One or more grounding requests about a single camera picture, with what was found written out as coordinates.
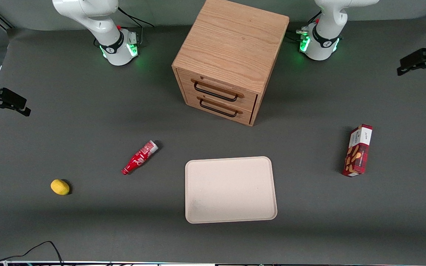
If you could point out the red cola bottle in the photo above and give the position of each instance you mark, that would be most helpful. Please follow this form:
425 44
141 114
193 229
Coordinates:
139 158

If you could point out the wooden two-drawer cabinet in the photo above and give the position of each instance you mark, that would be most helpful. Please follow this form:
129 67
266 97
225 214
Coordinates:
231 40

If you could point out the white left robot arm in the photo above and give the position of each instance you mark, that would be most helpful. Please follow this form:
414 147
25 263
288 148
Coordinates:
327 22

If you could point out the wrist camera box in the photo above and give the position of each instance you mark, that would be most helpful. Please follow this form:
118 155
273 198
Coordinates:
13 98
415 58

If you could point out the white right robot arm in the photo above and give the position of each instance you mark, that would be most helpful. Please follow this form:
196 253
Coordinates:
94 18

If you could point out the beige rectangular tray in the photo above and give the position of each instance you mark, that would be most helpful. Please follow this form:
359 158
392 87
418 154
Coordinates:
229 190

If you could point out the red cookie box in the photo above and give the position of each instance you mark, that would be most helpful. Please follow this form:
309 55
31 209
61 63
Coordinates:
357 155

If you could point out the wooden drawer with narrow front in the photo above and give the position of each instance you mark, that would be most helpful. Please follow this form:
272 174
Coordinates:
194 101

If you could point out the dark grey table mat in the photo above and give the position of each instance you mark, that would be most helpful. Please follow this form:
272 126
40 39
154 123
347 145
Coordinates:
87 221

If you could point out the yellow lemon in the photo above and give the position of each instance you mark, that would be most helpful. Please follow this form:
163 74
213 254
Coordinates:
60 187

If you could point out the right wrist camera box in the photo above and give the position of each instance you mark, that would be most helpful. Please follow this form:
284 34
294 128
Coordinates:
13 98

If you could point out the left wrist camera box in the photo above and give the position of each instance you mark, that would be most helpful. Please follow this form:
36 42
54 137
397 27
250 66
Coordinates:
415 58

